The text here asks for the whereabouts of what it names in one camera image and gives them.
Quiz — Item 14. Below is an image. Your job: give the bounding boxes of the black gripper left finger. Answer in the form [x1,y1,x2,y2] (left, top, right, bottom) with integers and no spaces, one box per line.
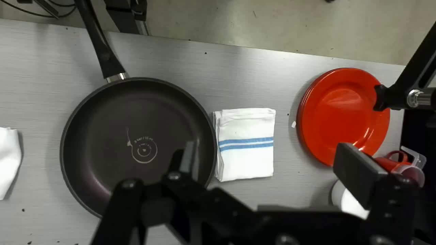
[92,140,210,245]

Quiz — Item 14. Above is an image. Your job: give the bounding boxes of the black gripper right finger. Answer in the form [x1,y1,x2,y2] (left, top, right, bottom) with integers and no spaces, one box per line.
[332,142,426,245]

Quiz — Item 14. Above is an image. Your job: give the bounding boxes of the white towel blue stripes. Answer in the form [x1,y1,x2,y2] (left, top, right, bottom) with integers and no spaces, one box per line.
[211,106,278,184]
[0,127,24,201]

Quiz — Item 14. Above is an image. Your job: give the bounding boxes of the black frying pan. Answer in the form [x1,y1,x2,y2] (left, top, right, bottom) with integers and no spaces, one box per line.
[58,0,218,221]

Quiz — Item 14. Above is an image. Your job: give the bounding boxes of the white bowl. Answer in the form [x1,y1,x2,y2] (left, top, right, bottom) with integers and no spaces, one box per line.
[329,178,372,221]

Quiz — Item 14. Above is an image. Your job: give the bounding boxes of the red mug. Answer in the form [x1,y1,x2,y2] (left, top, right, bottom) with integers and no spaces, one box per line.
[372,146,428,188]

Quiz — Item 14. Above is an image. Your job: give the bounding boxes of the red plate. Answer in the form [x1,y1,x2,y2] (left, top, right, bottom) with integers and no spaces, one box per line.
[295,67,392,169]

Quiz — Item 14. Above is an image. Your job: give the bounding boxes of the thin black cable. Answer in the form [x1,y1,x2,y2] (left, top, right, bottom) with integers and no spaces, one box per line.
[0,0,79,20]

